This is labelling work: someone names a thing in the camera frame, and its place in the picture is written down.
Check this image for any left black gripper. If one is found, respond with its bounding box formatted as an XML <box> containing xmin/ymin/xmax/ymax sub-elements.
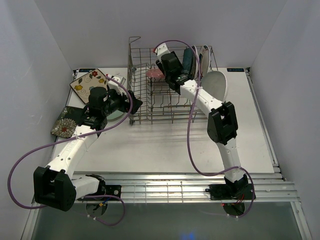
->
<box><xmin>102</xmin><ymin>87</ymin><xmax>143</xmax><ymax>117</ymax></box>

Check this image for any dark teal square plate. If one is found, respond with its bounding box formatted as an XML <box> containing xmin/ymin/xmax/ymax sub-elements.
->
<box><xmin>182</xmin><ymin>48</ymin><xmax>194</xmax><ymax>75</ymax></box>

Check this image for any pink polka dot plate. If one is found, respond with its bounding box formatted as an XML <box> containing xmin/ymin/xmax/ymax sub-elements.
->
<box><xmin>145</xmin><ymin>68</ymin><xmax>165</xmax><ymax>79</ymax></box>

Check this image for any white oval plate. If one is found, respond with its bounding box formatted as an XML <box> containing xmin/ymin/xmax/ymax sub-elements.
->
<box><xmin>200</xmin><ymin>71</ymin><xmax>228</xmax><ymax>102</ymax></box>

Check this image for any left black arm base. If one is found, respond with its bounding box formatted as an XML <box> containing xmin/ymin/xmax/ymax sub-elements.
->
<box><xmin>84</xmin><ymin>174</ymin><xmax>122</xmax><ymax>202</ymax></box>

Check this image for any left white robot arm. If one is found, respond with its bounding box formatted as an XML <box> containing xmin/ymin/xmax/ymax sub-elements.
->
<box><xmin>33</xmin><ymin>86</ymin><xmax>143</xmax><ymax>212</ymax></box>

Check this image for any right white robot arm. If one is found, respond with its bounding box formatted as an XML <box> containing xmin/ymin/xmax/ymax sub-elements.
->
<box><xmin>156</xmin><ymin>50</ymin><xmax>253</xmax><ymax>199</ymax></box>

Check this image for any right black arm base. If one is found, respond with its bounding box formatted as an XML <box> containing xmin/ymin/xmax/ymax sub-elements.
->
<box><xmin>205</xmin><ymin>184</ymin><xmax>256</xmax><ymax>200</ymax></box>

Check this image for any mint green flower plate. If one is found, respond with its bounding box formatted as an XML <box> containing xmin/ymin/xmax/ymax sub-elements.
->
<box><xmin>107</xmin><ymin>110</ymin><xmax>124</xmax><ymax>122</ymax></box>

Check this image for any cream square floral plate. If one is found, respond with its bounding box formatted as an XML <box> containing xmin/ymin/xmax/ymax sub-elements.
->
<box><xmin>70</xmin><ymin>68</ymin><xmax>107</xmax><ymax>104</ymax></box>

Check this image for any dark square floral plate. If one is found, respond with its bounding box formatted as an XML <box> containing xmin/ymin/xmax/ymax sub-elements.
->
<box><xmin>50</xmin><ymin>106</ymin><xmax>83</xmax><ymax>139</ymax></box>

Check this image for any grey wire dish rack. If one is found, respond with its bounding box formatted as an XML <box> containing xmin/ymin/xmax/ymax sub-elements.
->
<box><xmin>127</xmin><ymin>36</ymin><xmax>227</xmax><ymax>126</ymax></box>

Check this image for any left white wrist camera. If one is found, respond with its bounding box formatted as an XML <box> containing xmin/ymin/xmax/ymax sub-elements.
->
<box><xmin>105</xmin><ymin>74</ymin><xmax>126</xmax><ymax>95</ymax></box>

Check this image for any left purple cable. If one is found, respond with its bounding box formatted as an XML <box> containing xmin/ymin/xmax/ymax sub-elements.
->
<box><xmin>7</xmin><ymin>74</ymin><xmax>135</xmax><ymax>226</ymax></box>

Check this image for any purple cable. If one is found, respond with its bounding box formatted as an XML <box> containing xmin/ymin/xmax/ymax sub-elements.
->
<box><xmin>7</xmin><ymin>74</ymin><xmax>135</xmax><ymax>226</ymax></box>
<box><xmin>152</xmin><ymin>39</ymin><xmax>256</xmax><ymax>220</ymax></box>

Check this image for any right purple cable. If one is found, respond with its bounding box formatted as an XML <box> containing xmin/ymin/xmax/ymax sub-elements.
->
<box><xmin>152</xmin><ymin>39</ymin><xmax>256</xmax><ymax>220</ymax></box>

